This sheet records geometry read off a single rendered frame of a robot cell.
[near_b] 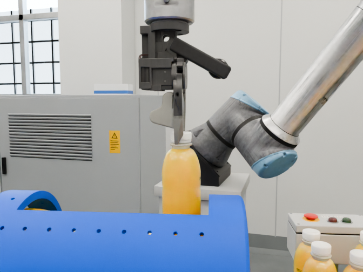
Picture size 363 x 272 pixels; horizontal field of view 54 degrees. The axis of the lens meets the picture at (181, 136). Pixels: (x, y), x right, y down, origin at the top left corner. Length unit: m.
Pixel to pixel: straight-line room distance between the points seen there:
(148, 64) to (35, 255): 0.36
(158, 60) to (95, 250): 0.33
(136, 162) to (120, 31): 1.51
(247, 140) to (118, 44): 2.33
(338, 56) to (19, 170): 2.22
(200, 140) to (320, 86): 0.46
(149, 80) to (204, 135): 0.72
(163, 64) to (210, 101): 2.76
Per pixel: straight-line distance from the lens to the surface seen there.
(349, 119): 3.36
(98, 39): 3.49
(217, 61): 0.63
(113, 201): 2.39
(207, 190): 1.27
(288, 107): 1.17
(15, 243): 0.67
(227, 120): 1.29
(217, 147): 1.31
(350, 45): 1.12
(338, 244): 1.01
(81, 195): 2.49
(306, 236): 0.88
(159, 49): 0.65
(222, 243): 0.59
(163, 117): 0.62
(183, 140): 0.64
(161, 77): 0.63
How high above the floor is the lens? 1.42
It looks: 6 degrees down
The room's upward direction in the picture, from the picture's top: straight up
